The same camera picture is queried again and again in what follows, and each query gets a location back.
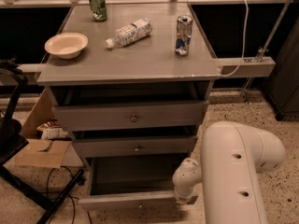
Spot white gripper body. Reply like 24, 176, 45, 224
172, 158, 202, 203

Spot grey bottom drawer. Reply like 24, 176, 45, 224
78, 153, 187, 211

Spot grey drawer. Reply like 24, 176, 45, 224
52, 101, 208, 132
78, 153, 187, 211
73, 135, 197, 158

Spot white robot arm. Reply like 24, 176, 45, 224
172, 121, 286, 224

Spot grey middle drawer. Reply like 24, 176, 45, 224
73, 135, 197, 158

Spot grey top drawer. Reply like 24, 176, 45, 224
52, 101, 208, 132

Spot grey drawer cabinet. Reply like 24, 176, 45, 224
36, 2, 221, 185

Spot dark cabinet at right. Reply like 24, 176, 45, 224
263, 19, 299, 120

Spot crumpled snack bag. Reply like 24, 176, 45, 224
36, 120, 69, 140

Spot silver blue energy can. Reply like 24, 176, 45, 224
175, 15, 193, 56

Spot flat cardboard piece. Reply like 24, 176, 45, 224
14, 139, 70, 168

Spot clear plastic water bottle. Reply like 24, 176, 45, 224
106, 18, 152, 49

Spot leaning cardboard board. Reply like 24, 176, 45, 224
21, 90, 54, 139

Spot white bowl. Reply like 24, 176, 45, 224
44, 33, 88, 59

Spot green soda can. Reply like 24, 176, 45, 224
89, 0, 107, 21

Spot grey metal rail beam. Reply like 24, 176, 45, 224
218, 57, 276, 78

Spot black floor cable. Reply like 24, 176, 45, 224
45, 166, 93, 224

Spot white cable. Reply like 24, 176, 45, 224
220, 0, 249, 78

